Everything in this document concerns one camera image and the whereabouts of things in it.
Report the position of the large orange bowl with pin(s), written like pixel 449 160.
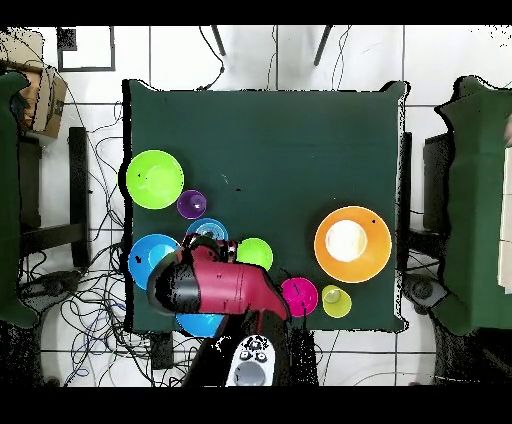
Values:
pixel 360 270

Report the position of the green cloth side table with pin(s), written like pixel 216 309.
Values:
pixel 8 200
pixel 476 200

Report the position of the large green bowl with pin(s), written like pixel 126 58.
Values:
pixel 154 180

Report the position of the dark green tablecloth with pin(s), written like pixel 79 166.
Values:
pixel 260 140

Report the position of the translucent yellow-green cup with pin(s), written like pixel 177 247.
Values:
pixel 340 306

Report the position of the black box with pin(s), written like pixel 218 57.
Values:
pixel 436 180

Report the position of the small green bowl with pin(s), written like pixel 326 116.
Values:
pixel 256 252

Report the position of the large blue bowl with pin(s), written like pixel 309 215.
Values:
pixel 200 324
pixel 144 248

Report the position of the black floor stand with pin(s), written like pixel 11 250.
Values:
pixel 78 180

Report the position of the cardboard box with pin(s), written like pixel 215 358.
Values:
pixel 50 100

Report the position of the black power brick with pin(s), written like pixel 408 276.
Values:
pixel 162 352

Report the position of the small red bowl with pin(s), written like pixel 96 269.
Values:
pixel 308 300

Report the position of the black tripod leg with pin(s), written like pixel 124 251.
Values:
pixel 218 40
pixel 322 46

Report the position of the black square floor frame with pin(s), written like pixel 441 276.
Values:
pixel 66 40

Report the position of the black robot pedestal leg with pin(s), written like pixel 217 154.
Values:
pixel 52 286
pixel 422 290

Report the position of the purple cup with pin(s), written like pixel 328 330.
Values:
pixel 192 204

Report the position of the small blue ridged bowl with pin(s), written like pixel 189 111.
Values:
pixel 216 227

